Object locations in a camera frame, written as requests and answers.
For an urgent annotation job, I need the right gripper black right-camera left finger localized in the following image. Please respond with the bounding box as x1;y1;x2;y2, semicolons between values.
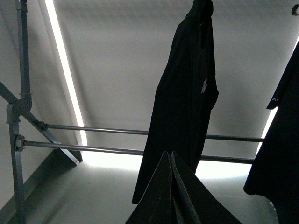
126;151;172;224

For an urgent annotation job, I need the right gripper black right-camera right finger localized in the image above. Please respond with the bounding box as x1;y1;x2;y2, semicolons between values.
171;152;240;224

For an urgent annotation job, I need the black printed t-shirt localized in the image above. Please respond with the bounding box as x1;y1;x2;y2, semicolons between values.
132;0;219;204

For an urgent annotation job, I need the black hanger hook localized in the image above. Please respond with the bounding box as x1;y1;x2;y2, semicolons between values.
292;4;299;16

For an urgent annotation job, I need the black shirt hanging at right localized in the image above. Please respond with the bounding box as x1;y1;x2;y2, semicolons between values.
243;47;299;224

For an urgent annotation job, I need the upper grey metal rail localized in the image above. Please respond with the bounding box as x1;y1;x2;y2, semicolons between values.
37;121;264;143

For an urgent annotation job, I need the grey metal rail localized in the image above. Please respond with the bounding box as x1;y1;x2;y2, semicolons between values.
37;121;264;143
23;140;254;164

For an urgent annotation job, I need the lower grey metal rail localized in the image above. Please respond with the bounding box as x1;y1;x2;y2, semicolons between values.
23;140;254;164

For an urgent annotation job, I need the grey pipe frame with joints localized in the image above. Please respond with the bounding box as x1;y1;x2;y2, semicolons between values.
0;0;84;224

